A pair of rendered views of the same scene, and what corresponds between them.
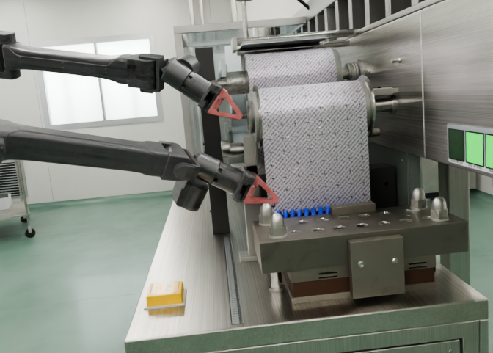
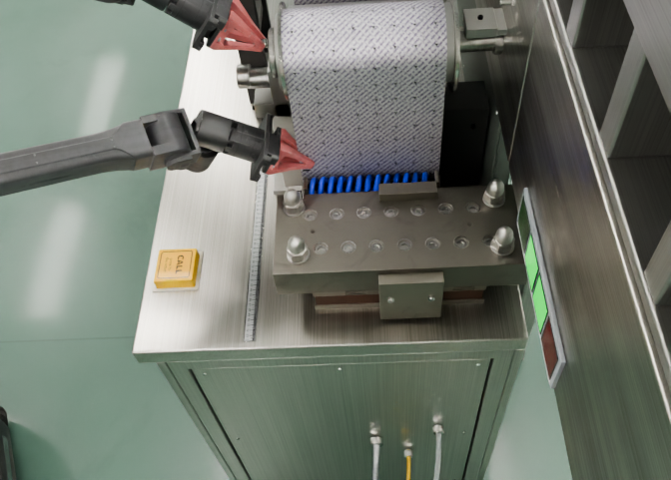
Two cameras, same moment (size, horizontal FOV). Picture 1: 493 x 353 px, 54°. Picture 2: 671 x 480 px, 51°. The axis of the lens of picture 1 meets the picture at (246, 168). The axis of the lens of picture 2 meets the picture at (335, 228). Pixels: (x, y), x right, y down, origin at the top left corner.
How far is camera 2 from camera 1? 72 cm
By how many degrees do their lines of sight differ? 45
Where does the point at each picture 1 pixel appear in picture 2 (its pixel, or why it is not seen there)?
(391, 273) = (425, 304)
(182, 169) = (175, 164)
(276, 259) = (293, 285)
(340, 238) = (369, 272)
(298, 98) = (343, 54)
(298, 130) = (340, 95)
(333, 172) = (389, 140)
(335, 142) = (395, 108)
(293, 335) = (309, 353)
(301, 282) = (326, 295)
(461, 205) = not seen: hidden behind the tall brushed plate
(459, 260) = not seen: hidden behind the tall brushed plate
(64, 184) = not seen: outside the picture
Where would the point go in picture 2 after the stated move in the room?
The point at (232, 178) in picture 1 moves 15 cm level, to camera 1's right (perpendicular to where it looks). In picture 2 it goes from (248, 153) to (340, 152)
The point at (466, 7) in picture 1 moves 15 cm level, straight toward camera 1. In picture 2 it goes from (566, 115) to (516, 220)
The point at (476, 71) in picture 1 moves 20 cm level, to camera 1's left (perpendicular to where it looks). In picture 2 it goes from (553, 199) to (375, 199)
